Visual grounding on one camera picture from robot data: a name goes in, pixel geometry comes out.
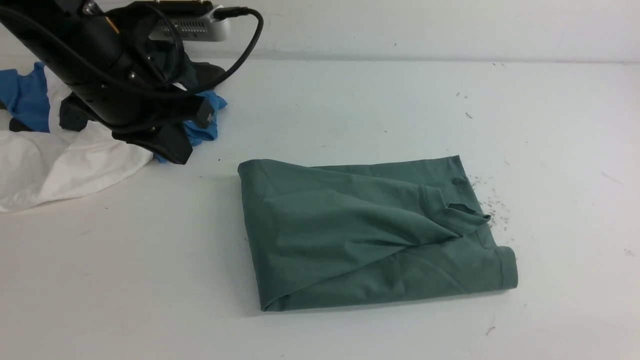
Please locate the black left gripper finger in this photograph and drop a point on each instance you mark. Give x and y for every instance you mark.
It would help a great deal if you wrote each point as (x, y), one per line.
(169, 142)

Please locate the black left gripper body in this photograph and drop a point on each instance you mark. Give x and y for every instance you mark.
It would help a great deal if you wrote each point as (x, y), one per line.
(102, 61)

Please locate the green long-sleeve shirt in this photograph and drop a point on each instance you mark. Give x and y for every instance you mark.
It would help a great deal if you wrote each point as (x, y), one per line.
(358, 235)

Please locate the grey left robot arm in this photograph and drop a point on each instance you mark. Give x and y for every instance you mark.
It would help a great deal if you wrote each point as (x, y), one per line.
(144, 92)

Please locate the blue crumpled shirt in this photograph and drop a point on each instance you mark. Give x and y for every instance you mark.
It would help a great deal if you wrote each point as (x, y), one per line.
(25, 97)

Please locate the white crumpled shirt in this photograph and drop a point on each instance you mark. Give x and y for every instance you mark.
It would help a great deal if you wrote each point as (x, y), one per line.
(37, 167)

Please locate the dark grey crumpled garment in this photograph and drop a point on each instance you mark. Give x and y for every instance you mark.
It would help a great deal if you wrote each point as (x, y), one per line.
(74, 114)

